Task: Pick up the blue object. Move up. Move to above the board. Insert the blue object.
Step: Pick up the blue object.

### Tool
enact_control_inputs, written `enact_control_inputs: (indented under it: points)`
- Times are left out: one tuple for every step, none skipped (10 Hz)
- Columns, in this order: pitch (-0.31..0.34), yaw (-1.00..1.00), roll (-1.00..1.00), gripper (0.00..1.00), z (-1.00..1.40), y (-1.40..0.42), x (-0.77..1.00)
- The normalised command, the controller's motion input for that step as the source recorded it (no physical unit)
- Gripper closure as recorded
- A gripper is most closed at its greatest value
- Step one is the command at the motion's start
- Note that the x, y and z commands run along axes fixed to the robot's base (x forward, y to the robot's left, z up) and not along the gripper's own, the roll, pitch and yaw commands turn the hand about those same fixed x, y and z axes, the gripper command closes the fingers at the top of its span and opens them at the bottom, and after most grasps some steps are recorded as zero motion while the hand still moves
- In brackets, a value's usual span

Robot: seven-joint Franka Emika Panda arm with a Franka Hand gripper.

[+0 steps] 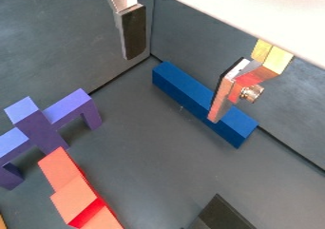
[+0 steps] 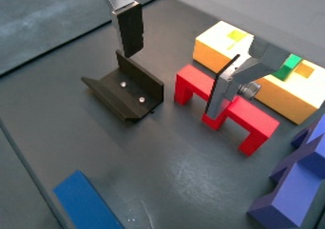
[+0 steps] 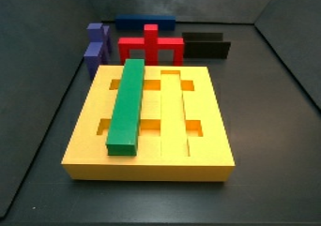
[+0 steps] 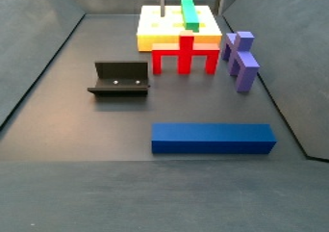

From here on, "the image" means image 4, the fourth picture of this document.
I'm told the long blue block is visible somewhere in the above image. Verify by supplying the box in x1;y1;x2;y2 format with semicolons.
151;123;277;154

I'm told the yellow slotted board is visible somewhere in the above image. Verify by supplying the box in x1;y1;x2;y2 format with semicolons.
136;6;222;52

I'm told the long green block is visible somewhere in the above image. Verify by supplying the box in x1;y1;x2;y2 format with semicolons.
181;0;199;33

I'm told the purple cross-shaped block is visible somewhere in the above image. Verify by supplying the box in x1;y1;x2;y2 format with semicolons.
221;31;259;92

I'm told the red cross-shaped block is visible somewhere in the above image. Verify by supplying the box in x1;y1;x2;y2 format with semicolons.
151;30;219;75

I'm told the black angled bracket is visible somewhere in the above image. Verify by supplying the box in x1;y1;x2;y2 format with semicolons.
87;61;148;95

